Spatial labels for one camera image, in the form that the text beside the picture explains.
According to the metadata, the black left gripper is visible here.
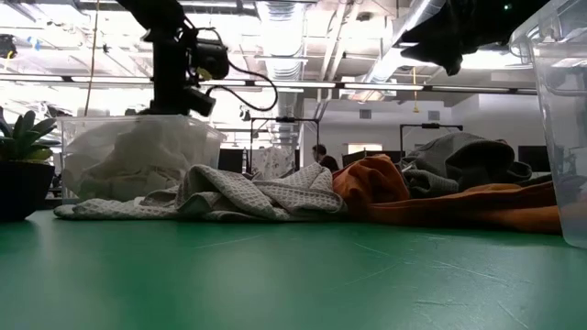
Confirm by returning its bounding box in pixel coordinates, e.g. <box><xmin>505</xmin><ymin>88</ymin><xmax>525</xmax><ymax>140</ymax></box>
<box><xmin>145</xmin><ymin>27</ymin><xmax>216</xmax><ymax>118</ymax></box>

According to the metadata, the plain white towel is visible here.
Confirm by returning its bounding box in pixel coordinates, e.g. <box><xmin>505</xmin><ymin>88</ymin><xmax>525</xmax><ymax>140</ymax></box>
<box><xmin>61</xmin><ymin>119</ymin><xmax>221</xmax><ymax>202</ymax></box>

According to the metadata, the clear plastic bin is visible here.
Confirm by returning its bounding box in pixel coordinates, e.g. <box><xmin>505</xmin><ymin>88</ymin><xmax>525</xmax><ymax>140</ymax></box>
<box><xmin>508</xmin><ymin>0</ymin><xmax>587</xmax><ymax>250</ymax></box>
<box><xmin>57</xmin><ymin>114</ymin><xmax>227</xmax><ymax>205</ymax></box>

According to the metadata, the grey waffle towel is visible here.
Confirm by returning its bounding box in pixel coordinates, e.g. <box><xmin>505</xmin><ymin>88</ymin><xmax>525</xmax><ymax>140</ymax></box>
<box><xmin>176</xmin><ymin>162</ymin><xmax>349</xmax><ymax>224</ymax></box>

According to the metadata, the grey white-checked towel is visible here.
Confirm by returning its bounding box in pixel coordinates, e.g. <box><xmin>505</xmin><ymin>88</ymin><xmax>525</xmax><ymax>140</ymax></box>
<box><xmin>402</xmin><ymin>167</ymin><xmax>462</xmax><ymax>199</ymax></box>

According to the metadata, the dark grey towel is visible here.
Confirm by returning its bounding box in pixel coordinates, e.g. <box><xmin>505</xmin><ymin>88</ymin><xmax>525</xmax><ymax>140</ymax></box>
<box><xmin>398</xmin><ymin>131</ymin><xmax>554</xmax><ymax>199</ymax></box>

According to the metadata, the orange towel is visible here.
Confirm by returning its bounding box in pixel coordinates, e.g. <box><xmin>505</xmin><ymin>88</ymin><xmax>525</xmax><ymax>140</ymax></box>
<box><xmin>332</xmin><ymin>153</ymin><xmax>563</xmax><ymax>236</ymax></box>

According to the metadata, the long ceiling light bar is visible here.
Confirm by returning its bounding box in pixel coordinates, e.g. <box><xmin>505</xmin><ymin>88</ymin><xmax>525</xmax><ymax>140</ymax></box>
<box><xmin>0</xmin><ymin>72</ymin><xmax>537</xmax><ymax>95</ymax></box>

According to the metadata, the patterned white cloth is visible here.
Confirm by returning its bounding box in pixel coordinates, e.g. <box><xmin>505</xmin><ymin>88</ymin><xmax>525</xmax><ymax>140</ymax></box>
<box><xmin>250</xmin><ymin>146</ymin><xmax>297</xmax><ymax>181</ymax></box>

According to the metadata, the green succulent plant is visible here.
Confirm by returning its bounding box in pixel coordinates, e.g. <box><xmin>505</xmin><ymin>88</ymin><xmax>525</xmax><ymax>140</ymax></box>
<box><xmin>0</xmin><ymin>108</ymin><xmax>61</xmax><ymax>164</ymax></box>

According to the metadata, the black ceiling device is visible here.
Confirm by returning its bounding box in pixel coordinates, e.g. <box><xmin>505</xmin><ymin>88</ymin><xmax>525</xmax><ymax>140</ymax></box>
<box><xmin>0</xmin><ymin>34</ymin><xmax>18</xmax><ymax>61</ymax></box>

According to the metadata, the person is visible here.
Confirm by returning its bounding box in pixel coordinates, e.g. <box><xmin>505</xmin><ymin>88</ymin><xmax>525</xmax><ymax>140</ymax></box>
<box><xmin>311</xmin><ymin>144</ymin><xmax>341</xmax><ymax>174</ymax></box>

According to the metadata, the black plant pot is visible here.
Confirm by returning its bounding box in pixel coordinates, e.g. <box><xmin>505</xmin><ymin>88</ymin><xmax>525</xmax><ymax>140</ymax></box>
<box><xmin>0</xmin><ymin>159</ymin><xmax>57</xmax><ymax>223</ymax></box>

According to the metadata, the green table mat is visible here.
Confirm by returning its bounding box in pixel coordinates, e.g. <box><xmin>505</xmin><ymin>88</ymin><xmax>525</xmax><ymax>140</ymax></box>
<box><xmin>0</xmin><ymin>208</ymin><xmax>587</xmax><ymax>330</ymax></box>

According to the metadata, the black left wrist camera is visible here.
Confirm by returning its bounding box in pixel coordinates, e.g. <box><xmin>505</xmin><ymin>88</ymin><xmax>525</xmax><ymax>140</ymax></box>
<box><xmin>194</xmin><ymin>38</ymin><xmax>230</xmax><ymax>80</ymax></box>

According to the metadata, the hanging yellow cord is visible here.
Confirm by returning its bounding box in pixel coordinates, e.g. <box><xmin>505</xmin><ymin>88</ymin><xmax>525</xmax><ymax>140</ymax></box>
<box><xmin>83</xmin><ymin>0</ymin><xmax>101</xmax><ymax>116</ymax></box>

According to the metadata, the black metal frame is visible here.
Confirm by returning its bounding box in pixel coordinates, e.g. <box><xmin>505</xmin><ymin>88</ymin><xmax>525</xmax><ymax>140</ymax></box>
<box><xmin>249</xmin><ymin>115</ymin><xmax>321</xmax><ymax>175</ymax></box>
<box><xmin>399</xmin><ymin>122</ymin><xmax>464</xmax><ymax>160</ymax></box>

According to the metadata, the silver ribbed ceiling duct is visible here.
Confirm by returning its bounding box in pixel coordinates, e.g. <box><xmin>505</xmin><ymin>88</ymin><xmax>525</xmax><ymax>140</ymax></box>
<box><xmin>254</xmin><ymin>0</ymin><xmax>309</xmax><ymax>150</ymax></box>

